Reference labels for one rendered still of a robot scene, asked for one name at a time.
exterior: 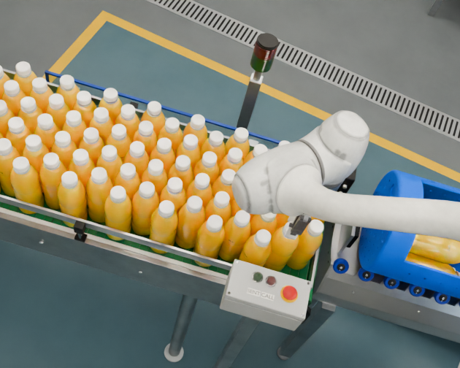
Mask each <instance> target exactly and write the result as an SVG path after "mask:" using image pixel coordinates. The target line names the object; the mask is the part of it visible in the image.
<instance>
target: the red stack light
mask: <svg viewBox="0 0 460 368"><path fill-rule="evenodd" d="M253 52H254V54H255V56H256V57H257V58H259V59H261V60H263V61H269V60H272V59H273V58H274V57H275V54H276V52H277V48H276V49H274V50H265V49H263V48H261V47H259V46H258V44H257V41H256V43H255V47H254V50H253Z"/></svg>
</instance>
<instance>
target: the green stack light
mask: <svg viewBox="0 0 460 368"><path fill-rule="evenodd" d="M273 61H274V58H273V59H272V60H269V61H263V60H261V59H259V58H257V57H256V56H255V54H254V52H253V54H252V57H251V60H250V65H251V67H252V68H253V69H254V70H255V71H257V72H268V71H269V70H270V69H271V67H272V63H273Z"/></svg>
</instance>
